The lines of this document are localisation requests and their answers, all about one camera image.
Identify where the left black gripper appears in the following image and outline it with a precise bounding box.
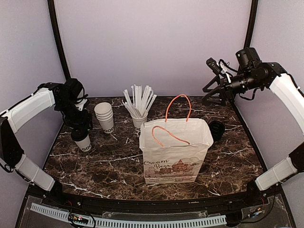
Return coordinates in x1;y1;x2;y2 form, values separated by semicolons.
56;98;92;130

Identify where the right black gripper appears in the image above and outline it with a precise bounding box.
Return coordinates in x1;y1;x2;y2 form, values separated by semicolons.
202;71;263;105

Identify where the black plastic cup lid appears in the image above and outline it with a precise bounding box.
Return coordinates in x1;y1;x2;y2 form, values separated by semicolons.
71;129;88;142

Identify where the white paper coffee cup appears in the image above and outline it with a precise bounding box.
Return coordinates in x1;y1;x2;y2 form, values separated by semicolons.
75;135;92;152

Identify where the white printed paper bag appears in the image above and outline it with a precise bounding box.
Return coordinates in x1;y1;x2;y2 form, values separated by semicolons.
139;94;214;185

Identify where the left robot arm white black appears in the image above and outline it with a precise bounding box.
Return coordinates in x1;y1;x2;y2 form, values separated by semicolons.
0;78;93;207

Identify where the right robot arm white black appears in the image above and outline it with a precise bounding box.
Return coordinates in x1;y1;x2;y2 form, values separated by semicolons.
203;47;304;191

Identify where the stack of white paper cups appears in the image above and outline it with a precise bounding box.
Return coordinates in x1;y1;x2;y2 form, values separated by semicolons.
94;102;114;134

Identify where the stack of black lids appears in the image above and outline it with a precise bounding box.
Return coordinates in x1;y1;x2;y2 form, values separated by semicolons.
209;121;225;142

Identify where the white cup holding straws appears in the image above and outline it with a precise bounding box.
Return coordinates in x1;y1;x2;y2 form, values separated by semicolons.
131;114;148;131

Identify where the bundle of white wrapped straws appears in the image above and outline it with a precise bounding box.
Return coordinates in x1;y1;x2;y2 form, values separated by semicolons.
122;84;157;118

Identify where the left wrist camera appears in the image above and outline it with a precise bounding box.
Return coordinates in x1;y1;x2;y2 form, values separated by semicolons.
74;99;89;111

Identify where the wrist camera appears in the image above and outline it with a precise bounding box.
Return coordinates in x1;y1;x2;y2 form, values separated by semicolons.
206;58;232;78
74;99;89;111

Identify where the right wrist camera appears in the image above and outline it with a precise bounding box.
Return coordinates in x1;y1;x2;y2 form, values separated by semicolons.
206;58;232;78

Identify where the white slotted cable duct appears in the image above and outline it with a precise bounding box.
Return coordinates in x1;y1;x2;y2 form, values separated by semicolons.
30;203;227;228

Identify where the right black frame post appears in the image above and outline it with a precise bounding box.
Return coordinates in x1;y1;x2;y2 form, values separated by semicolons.
243;0;258;48

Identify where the black frame post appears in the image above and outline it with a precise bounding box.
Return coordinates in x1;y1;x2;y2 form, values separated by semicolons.
243;0;258;48
47;0;71;81

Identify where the left black frame post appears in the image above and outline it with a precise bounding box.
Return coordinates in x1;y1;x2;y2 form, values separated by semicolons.
47;0;71;81

